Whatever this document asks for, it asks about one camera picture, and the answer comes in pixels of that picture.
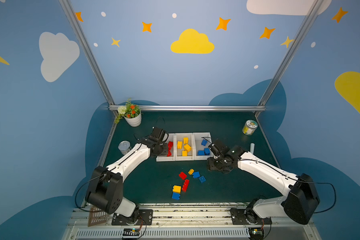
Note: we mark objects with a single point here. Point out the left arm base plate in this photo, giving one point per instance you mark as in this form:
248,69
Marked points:
139,217

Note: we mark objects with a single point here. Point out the clear labelled plastic jar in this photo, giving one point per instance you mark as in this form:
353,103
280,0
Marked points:
250,127

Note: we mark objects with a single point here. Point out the white left bin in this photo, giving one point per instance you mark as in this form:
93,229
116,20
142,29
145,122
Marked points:
163,156

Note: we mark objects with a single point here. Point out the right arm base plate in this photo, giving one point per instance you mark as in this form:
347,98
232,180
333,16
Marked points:
247,217

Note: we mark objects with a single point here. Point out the blue brick bottom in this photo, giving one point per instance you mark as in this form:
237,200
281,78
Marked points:
176,196

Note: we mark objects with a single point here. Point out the potted flower plant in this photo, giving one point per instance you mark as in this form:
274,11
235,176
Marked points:
130,112

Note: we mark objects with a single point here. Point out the silver tin can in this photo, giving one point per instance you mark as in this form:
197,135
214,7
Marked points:
124,147

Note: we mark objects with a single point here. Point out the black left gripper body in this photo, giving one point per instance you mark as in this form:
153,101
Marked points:
164,149

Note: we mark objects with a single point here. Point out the red long brick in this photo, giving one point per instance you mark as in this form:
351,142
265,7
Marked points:
170,145
185,185

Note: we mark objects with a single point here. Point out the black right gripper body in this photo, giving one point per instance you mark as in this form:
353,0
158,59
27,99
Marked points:
217,149

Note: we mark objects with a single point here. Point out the brown slotted scoop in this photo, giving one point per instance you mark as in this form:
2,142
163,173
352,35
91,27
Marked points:
97,217

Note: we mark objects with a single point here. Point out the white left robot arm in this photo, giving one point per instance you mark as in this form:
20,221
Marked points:
106,186

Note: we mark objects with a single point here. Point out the red brick centre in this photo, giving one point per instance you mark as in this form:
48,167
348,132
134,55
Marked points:
182,175

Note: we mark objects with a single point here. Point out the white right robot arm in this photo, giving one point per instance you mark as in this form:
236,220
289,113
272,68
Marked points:
299,197

